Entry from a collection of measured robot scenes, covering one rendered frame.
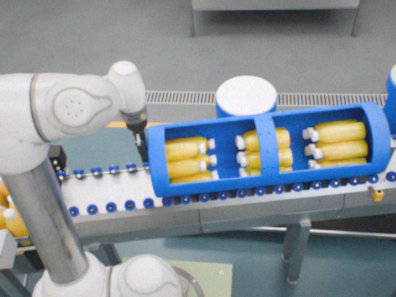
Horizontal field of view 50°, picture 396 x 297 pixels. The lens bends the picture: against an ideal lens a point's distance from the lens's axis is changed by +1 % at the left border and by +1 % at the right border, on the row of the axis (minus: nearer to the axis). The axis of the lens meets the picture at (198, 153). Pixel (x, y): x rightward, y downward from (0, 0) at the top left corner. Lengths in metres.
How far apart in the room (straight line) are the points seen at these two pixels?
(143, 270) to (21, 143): 0.50
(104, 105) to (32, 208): 0.30
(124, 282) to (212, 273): 0.37
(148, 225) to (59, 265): 0.75
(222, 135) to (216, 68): 2.09
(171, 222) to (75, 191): 0.43
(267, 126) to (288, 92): 2.04
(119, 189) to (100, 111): 1.08
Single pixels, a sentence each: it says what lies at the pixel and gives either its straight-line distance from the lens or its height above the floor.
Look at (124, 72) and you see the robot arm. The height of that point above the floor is 1.57.
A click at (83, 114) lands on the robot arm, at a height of 1.87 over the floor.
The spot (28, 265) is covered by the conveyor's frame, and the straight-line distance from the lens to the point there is 1.92.
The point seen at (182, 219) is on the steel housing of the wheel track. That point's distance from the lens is 1.78.
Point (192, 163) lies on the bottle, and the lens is 1.60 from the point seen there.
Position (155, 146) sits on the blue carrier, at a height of 1.23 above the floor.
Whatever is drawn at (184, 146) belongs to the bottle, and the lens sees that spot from 1.59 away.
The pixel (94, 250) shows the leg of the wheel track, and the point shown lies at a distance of 2.07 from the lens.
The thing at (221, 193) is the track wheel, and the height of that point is 0.97.
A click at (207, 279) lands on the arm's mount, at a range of 1.42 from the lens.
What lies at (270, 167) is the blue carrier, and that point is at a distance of 1.56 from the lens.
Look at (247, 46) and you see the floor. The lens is 4.09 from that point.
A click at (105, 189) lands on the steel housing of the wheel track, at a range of 1.85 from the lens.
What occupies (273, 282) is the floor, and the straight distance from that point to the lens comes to 2.59.
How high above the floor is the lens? 2.36
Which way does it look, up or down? 49 degrees down
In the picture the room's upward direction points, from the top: 6 degrees counter-clockwise
